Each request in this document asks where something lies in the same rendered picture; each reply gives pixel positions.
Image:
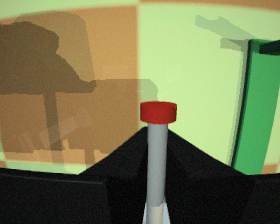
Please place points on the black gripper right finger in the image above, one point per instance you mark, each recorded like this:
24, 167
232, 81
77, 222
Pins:
199, 189

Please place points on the grey tapered pin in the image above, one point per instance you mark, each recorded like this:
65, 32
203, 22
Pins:
158, 114

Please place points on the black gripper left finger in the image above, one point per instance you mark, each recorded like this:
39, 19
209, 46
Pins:
113, 191

